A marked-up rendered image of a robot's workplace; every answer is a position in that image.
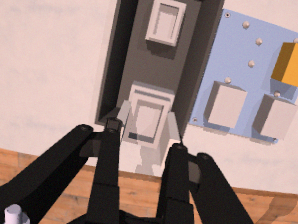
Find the orange rectangular block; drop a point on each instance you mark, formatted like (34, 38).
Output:
(286, 67)

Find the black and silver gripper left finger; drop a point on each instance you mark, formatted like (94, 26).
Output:
(27, 197)

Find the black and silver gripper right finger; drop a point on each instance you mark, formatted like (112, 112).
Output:
(214, 198)

